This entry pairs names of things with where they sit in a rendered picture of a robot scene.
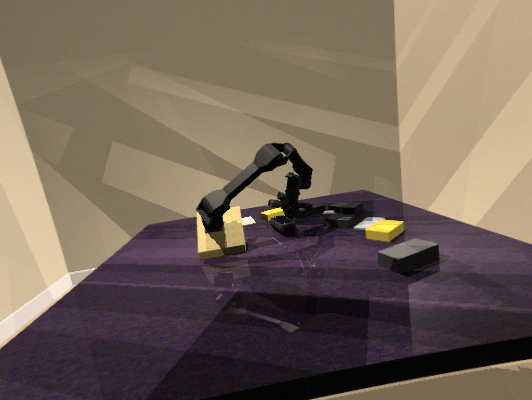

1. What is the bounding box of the dark grey controller unit with white label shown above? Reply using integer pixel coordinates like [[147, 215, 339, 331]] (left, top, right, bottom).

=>
[[270, 215, 296, 236]]

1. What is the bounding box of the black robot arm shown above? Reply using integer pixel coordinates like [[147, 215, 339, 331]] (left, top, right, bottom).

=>
[[196, 143, 313, 233]]

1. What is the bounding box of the white flat bar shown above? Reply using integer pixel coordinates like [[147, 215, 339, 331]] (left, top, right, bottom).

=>
[[353, 217, 385, 230]]

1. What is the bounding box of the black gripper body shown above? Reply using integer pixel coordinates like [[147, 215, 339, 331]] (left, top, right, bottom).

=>
[[268, 188, 313, 211]]

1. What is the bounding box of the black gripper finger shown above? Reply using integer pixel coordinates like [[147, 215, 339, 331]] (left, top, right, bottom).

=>
[[289, 208, 300, 220], [280, 207, 291, 219]]

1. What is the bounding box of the white cube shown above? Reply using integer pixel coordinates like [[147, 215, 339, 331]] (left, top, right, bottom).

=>
[[323, 210, 334, 220]]

